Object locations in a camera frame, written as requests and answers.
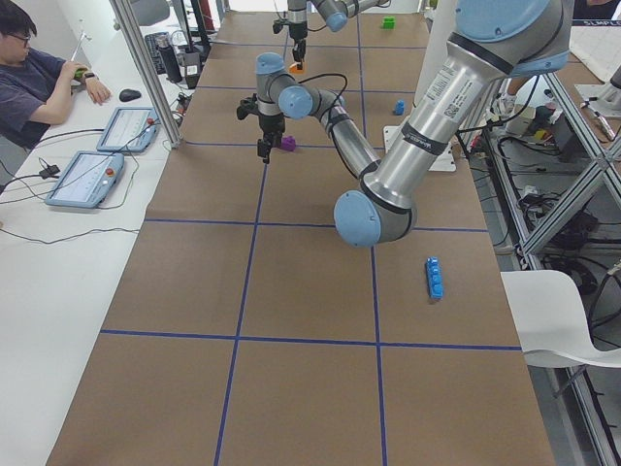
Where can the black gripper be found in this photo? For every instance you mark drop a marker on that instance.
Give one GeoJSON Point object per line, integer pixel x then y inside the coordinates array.
{"type": "Point", "coordinates": [298, 33]}
{"type": "Point", "coordinates": [272, 125]}

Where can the orange trapezoid block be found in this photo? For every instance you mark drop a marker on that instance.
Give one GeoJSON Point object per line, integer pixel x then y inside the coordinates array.
{"type": "Point", "coordinates": [296, 68]}

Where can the purple trapezoid block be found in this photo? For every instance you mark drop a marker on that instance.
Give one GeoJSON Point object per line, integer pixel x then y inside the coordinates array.
{"type": "Point", "coordinates": [288, 143]}

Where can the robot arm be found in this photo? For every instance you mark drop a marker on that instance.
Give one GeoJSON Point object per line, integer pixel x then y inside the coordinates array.
{"type": "Point", "coordinates": [334, 13]}
{"type": "Point", "coordinates": [489, 41]}

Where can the green two-stud block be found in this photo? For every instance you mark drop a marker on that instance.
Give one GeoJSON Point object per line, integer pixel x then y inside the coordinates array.
{"type": "Point", "coordinates": [388, 22]}

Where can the black water bottle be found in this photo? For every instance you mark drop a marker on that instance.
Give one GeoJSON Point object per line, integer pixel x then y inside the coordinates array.
{"type": "Point", "coordinates": [169, 59]}

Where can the small blue block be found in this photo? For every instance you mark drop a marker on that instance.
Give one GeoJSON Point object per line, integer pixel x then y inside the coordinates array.
{"type": "Point", "coordinates": [399, 107]}

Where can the upper teach pendant tablet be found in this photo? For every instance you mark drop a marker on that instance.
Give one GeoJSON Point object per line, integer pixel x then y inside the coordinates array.
{"type": "Point", "coordinates": [130, 129]}

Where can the teach pendant tablet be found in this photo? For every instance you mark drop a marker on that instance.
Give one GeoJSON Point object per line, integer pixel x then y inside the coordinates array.
{"type": "Point", "coordinates": [130, 129]}
{"type": "Point", "coordinates": [87, 180]}

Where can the black computer mouse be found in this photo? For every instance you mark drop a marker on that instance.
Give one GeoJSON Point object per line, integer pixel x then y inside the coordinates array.
{"type": "Point", "coordinates": [128, 95]}

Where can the lower teach pendant tablet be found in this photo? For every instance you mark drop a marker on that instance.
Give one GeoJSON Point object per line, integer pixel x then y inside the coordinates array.
{"type": "Point", "coordinates": [87, 180]}

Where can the long blue four-stud block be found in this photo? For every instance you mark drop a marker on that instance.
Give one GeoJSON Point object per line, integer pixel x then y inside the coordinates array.
{"type": "Point", "coordinates": [434, 278]}

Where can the seated person dark shirt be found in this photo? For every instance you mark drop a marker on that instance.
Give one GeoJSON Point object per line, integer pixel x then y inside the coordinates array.
{"type": "Point", "coordinates": [36, 87]}

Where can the white chair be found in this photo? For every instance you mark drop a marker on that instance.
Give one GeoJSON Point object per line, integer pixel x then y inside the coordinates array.
{"type": "Point", "coordinates": [550, 321]}

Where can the aluminium frame post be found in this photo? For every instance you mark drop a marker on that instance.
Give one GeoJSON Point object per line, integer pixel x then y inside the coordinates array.
{"type": "Point", "coordinates": [132, 34]}

